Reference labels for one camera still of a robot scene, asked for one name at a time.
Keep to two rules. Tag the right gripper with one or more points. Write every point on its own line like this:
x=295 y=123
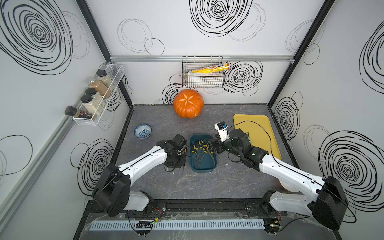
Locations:
x=216 y=143

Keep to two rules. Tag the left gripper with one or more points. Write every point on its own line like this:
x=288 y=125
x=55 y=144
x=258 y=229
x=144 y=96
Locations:
x=182 y=162

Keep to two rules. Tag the teal plastic storage box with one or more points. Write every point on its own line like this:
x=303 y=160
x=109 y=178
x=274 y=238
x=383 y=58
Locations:
x=203 y=159

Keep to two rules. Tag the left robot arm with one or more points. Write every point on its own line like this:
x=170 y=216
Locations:
x=113 y=190

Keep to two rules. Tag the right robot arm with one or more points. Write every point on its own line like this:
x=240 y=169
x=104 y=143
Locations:
x=321 y=198

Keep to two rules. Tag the yellow plastic tray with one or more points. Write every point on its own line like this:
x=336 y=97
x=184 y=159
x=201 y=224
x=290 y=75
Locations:
x=260 y=132

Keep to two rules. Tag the blue white patterned bowl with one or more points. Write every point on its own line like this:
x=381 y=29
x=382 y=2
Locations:
x=143 y=131

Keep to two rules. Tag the orange pumpkin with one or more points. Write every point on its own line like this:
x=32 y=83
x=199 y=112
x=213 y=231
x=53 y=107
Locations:
x=189 y=104

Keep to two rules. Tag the yellow snack package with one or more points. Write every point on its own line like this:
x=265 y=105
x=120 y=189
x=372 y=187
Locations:
x=212 y=69

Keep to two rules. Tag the spice jar white powder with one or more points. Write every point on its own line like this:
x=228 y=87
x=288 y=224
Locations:
x=96 y=95

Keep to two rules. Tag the spice jar cream powder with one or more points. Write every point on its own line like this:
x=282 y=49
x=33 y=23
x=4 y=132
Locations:
x=91 y=104

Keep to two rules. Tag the spice jar brown powder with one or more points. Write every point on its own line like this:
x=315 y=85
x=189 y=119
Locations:
x=100 y=87

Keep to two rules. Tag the spice jar beige powder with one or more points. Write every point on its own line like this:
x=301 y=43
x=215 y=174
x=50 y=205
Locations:
x=105 y=78

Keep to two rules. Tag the small dark spice bottle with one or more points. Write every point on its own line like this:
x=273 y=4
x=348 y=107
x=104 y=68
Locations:
x=77 y=113

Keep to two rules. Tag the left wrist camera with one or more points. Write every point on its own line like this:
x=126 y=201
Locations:
x=179 y=142

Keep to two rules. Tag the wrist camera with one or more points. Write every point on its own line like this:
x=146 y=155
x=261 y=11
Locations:
x=222 y=129
x=179 y=142

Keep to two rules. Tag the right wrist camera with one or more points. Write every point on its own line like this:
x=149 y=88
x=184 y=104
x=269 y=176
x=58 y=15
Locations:
x=222 y=129

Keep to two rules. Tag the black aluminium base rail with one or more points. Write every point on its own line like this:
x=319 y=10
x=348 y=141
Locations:
x=268 y=206

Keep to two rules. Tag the black wire wall basket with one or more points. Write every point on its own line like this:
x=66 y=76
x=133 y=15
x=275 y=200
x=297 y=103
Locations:
x=201 y=80

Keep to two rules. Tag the grey slotted cable duct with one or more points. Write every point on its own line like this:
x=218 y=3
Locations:
x=255 y=224

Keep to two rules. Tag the clear acrylic wall shelf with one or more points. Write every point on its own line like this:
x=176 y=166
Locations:
x=112 y=103

